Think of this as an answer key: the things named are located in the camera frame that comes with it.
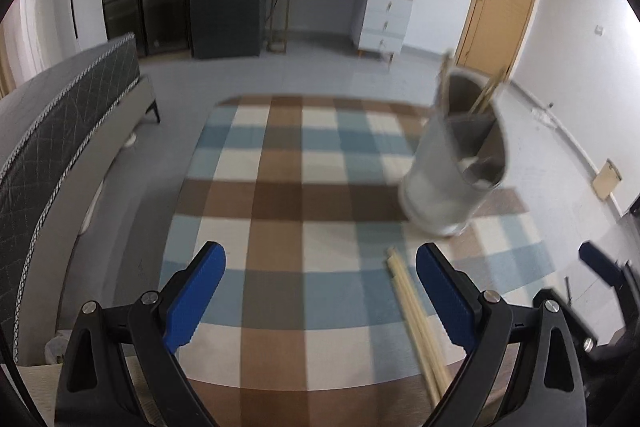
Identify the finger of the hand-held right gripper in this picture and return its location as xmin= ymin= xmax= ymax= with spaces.
xmin=579 ymin=242 xmax=640 ymax=325

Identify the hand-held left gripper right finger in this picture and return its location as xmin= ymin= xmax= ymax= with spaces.
xmin=416 ymin=243 xmax=586 ymax=427

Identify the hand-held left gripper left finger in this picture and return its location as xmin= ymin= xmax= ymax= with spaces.
xmin=54 ymin=242 xmax=227 ymax=427

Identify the pile of wooden chopsticks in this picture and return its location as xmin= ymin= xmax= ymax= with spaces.
xmin=384 ymin=247 xmax=453 ymax=404

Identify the grey cylindrical utensil holder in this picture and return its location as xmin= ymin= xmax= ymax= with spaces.
xmin=399 ymin=66 xmax=512 ymax=238

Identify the wooden chopstick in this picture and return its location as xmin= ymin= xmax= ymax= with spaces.
xmin=482 ymin=69 xmax=509 ymax=108
xmin=469 ymin=74 xmax=501 ymax=114

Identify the beige cardboard piece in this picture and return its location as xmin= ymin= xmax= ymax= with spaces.
xmin=594 ymin=159 xmax=624 ymax=202

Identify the plaid tablecloth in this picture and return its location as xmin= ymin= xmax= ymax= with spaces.
xmin=150 ymin=94 xmax=557 ymax=427

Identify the white plastic bag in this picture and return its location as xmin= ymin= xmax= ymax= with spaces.
xmin=44 ymin=330 xmax=69 ymax=366

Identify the grey quilted mattress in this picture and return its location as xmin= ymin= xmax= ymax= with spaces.
xmin=0 ymin=33 xmax=141 ymax=358

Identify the white dressing table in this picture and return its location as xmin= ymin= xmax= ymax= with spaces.
xmin=267 ymin=0 xmax=416 ymax=58

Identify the beige curtain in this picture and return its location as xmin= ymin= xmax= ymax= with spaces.
xmin=0 ymin=29 xmax=16 ymax=98

